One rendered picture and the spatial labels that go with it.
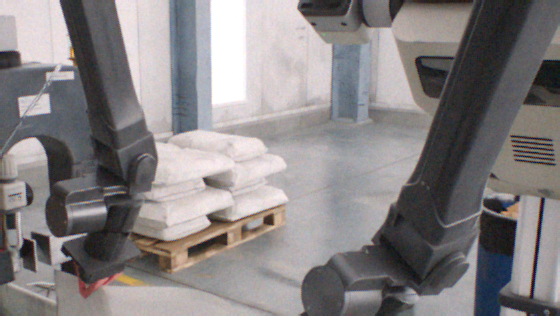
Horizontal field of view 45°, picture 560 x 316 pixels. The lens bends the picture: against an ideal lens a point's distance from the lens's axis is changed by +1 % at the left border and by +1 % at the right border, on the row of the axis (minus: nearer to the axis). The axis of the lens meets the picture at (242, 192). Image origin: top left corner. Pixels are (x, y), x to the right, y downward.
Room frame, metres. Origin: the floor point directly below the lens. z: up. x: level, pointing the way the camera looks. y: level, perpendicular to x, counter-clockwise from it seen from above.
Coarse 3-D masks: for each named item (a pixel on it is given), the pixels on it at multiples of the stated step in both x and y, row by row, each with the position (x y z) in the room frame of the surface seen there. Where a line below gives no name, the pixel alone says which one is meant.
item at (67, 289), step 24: (72, 288) 0.96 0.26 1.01; (120, 288) 0.92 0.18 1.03; (144, 288) 0.92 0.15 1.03; (168, 288) 0.92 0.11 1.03; (72, 312) 0.97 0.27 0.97; (96, 312) 0.93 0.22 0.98; (120, 312) 0.92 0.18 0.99; (144, 312) 0.92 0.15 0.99; (168, 312) 0.92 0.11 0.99; (192, 312) 0.91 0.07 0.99; (216, 312) 0.88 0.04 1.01
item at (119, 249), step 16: (80, 240) 0.91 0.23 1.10; (96, 240) 0.88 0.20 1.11; (112, 240) 0.88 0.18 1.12; (128, 240) 0.95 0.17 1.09; (80, 256) 0.88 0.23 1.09; (96, 256) 0.89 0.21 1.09; (112, 256) 0.89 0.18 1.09; (128, 256) 0.92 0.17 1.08; (80, 272) 0.87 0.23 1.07; (96, 272) 0.87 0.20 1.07
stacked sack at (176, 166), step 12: (168, 156) 3.91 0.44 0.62; (180, 156) 3.90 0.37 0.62; (192, 156) 3.95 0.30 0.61; (204, 156) 3.98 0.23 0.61; (216, 156) 4.00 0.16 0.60; (168, 168) 3.64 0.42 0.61; (180, 168) 3.70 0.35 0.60; (192, 168) 3.75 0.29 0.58; (204, 168) 3.83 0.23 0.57; (216, 168) 3.90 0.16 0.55; (228, 168) 4.00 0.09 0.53; (156, 180) 3.62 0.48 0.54; (168, 180) 3.60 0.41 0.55; (180, 180) 3.68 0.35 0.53
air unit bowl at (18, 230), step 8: (0, 216) 0.94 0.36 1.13; (8, 216) 0.94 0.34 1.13; (16, 216) 0.95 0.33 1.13; (0, 224) 0.95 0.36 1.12; (8, 224) 0.94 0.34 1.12; (16, 224) 0.95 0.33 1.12; (8, 232) 0.94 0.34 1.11; (16, 232) 0.94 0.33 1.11; (8, 240) 0.94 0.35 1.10; (16, 240) 0.94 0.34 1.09; (8, 248) 0.94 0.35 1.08; (16, 248) 0.95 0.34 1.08
